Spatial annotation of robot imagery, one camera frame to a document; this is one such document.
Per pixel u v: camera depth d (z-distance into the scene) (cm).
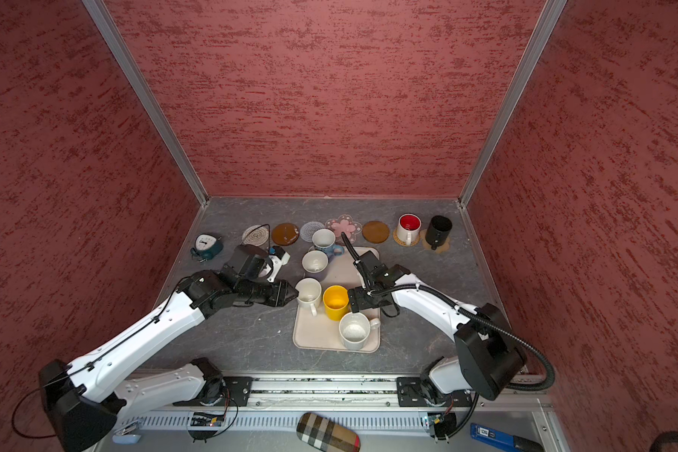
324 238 98
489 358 42
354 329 84
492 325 42
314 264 97
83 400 38
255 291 61
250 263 57
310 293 88
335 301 88
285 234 109
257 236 107
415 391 74
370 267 68
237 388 75
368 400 74
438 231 100
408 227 106
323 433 66
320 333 84
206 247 100
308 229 110
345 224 112
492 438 65
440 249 102
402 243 105
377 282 65
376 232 110
